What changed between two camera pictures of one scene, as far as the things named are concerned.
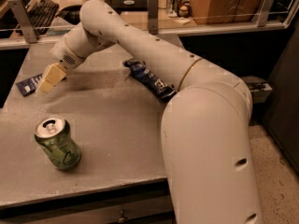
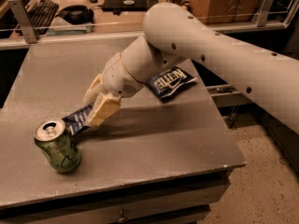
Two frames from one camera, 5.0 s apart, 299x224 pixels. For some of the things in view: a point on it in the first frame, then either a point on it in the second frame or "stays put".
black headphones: [71, 14] stays put
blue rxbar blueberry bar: [29, 85] -> [77, 119]
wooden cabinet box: [226, 4] stays put
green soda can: [53, 136] stays put
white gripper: [63, 54] -> [118, 76]
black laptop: [128, 4] stays put
